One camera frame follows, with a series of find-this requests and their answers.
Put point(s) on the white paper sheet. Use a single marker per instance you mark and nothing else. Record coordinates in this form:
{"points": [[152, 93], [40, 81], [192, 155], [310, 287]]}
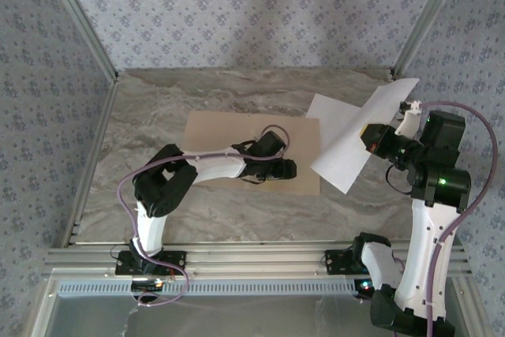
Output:
{"points": [[329, 120], [355, 155]]}

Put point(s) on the brown cardboard folder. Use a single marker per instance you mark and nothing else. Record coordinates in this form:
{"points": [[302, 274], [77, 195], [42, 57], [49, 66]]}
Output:
{"points": [[209, 132]]}

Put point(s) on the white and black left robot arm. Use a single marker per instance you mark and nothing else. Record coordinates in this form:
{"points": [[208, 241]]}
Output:
{"points": [[221, 163]]}

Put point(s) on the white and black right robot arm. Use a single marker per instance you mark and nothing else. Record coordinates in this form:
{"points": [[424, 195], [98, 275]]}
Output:
{"points": [[426, 242]]}

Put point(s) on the small circuit board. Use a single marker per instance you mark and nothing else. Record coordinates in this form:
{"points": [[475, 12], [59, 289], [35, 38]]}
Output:
{"points": [[152, 285], [365, 285]]}

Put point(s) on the reflective metal panel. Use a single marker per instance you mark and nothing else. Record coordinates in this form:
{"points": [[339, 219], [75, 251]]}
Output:
{"points": [[236, 317]]}

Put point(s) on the wide aluminium mounting rail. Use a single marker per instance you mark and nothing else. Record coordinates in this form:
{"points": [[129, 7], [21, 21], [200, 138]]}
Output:
{"points": [[256, 260]]}

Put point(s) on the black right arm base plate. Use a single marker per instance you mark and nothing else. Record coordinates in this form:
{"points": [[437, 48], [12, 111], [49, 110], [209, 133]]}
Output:
{"points": [[335, 260]]}

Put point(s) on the aluminium frame post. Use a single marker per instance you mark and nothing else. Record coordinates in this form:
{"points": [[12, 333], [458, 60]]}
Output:
{"points": [[430, 17], [81, 17]]}

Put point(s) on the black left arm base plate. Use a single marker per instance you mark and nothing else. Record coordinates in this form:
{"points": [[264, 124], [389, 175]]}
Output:
{"points": [[173, 260]]}

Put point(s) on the aluminium lower frame rail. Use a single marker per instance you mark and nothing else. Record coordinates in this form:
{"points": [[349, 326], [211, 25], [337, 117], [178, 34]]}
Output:
{"points": [[41, 313], [469, 309]]}

